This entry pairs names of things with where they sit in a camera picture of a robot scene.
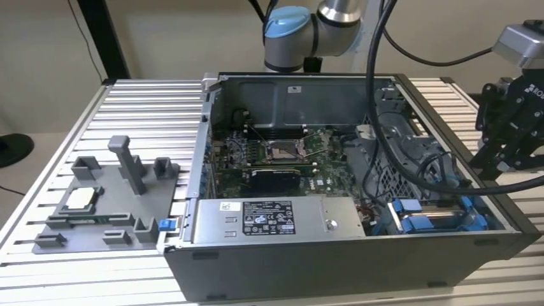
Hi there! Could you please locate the thick black cable hose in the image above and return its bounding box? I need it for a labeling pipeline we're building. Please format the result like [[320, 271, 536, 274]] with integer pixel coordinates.
[[364, 0, 544, 196]]

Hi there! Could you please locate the thin wire locking lever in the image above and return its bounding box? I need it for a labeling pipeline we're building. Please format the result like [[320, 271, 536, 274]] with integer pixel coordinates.
[[249, 123, 273, 145]]

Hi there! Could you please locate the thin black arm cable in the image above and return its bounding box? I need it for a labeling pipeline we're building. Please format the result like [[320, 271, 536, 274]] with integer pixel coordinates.
[[381, 18, 499, 67]]

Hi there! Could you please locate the black disk wire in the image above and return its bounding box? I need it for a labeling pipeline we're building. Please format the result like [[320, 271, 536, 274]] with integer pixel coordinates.
[[416, 152, 472, 193]]

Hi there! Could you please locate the blue disk carrier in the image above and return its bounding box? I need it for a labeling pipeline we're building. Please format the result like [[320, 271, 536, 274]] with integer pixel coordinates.
[[400, 215, 489, 233]]

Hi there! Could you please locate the black open PC case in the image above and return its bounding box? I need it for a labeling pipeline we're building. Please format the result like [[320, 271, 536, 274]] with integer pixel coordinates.
[[156, 71, 544, 302]]

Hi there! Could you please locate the green motherboard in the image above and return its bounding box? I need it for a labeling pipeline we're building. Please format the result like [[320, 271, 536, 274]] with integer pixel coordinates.
[[209, 126, 367, 200]]

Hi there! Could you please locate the grey wrist mount block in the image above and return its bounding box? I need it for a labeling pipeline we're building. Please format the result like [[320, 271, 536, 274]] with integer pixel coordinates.
[[491, 19, 544, 69]]

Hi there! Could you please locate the silver power supply unit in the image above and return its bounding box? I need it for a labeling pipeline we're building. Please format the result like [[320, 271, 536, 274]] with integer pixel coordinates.
[[189, 196, 367, 242]]

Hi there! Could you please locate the black upright frame post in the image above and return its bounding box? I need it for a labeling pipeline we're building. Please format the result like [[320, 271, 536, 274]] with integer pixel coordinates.
[[75, 0, 131, 81]]

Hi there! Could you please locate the CPU socket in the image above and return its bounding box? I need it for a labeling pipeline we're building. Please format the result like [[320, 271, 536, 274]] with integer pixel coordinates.
[[264, 139, 308, 164]]

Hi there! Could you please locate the grey disk bay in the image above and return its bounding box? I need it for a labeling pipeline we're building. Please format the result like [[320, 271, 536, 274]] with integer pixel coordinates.
[[387, 193, 489, 235]]

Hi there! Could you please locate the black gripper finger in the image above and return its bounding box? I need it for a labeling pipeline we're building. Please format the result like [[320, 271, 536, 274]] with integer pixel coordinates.
[[468, 78, 515, 180], [496, 109, 544, 173]]

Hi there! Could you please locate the grey parts rack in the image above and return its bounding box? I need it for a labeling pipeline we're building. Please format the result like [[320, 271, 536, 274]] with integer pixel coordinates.
[[32, 135, 183, 256]]

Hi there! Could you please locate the thin black case wire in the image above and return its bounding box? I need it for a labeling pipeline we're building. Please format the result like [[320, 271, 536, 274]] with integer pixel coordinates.
[[360, 133, 385, 208]]

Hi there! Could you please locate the black RAM slot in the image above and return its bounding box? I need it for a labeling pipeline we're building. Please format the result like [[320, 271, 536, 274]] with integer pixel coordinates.
[[247, 126, 308, 132], [247, 131, 308, 138]]

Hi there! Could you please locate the blue disk wire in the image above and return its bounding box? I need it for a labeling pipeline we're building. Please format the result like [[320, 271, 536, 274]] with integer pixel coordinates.
[[436, 152, 461, 194]]

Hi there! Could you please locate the green RAM stick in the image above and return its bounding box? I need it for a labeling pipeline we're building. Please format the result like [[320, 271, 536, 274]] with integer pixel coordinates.
[[67, 216, 128, 224]]

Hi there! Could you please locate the black graphics card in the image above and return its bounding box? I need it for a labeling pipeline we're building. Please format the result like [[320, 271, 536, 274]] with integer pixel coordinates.
[[243, 168, 301, 197]]

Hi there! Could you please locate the thin black wall cable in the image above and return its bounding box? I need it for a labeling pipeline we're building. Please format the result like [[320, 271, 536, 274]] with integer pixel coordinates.
[[67, 0, 108, 82]]

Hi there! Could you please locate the perforated metal drive cage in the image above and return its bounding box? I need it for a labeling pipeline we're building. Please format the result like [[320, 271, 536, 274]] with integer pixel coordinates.
[[343, 105, 439, 200]]

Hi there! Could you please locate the metal socket cover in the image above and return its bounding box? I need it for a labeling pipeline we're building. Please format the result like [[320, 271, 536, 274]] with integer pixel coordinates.
[[300, 133, 333, 157]]

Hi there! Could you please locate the black round stand base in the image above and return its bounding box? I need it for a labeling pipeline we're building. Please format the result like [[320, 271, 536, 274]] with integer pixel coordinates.
[[0, 133, 36, 169]]

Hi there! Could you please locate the silver CPU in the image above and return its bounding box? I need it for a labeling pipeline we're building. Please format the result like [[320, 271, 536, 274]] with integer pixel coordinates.
[[63, 187, 97, 212]]

